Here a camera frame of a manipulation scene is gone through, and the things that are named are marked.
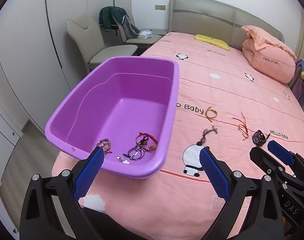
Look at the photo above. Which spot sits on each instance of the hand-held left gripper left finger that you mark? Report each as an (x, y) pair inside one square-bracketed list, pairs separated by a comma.
[(90, 172)]

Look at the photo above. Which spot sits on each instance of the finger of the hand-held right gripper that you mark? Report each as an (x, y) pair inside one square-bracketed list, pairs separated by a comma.
[(279, 151), (263, 160)]

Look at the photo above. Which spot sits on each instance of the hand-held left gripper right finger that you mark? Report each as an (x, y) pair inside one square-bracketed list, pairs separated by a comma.
[(214, 175)]

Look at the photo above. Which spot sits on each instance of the purple plastic tub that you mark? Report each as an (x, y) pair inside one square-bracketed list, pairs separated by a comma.
[(132, 105)]

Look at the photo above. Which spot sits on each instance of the black wristwatch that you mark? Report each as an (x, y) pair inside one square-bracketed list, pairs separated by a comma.
[(258, 137)]

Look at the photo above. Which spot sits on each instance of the purple fuzzy garment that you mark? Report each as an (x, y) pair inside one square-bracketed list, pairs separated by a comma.
[(301, 80)]

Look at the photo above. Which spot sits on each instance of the pink panda print bedsheet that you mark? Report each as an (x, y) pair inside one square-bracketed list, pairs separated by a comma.
[(229, 92)]

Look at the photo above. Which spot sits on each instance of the pink folded quilt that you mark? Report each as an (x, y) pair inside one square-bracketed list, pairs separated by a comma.
[(266, 60)]

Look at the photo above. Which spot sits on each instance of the white wardrobe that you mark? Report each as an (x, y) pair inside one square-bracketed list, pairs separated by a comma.
[(17, 92)]

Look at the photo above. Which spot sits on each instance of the yellow pillow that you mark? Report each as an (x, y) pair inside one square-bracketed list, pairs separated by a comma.
[(211, 41)]

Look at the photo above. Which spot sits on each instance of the beige upholstered chair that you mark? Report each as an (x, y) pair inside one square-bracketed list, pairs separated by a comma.
[(92, 37), (132, 41)]

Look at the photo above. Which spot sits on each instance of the white tissue pack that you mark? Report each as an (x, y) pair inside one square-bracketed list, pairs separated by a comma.
[(145, 35)]

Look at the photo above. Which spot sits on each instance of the grey garment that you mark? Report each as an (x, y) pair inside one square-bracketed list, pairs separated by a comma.
[(128, 28)]

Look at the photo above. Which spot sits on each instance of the beige padded headboard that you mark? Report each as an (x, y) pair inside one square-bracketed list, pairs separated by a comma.
[(204, 17)]

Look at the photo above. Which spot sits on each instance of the wall switch panel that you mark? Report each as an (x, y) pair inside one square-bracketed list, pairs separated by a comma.
[(160, 7)]

